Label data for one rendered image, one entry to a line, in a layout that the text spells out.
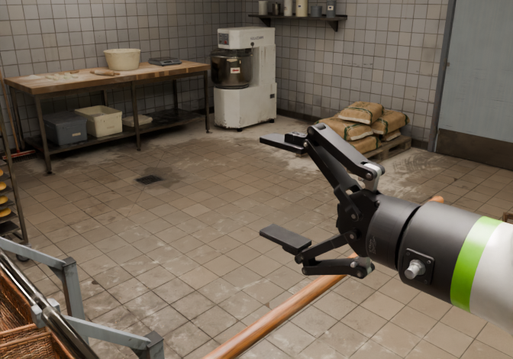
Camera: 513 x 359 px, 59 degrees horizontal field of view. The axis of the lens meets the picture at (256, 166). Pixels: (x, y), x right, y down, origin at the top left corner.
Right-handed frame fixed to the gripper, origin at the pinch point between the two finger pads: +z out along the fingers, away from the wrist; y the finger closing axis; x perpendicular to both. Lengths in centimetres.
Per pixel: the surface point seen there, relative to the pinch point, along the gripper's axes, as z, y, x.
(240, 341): 5.5, 28.6, -1.3
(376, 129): 204, 116, 399
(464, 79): 142, 61, 465
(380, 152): 193, 138, 391
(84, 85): 414, 63, 169
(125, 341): 41, 49, -4
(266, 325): 5.2, 29.0, 4.7
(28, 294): 48, 32, -19
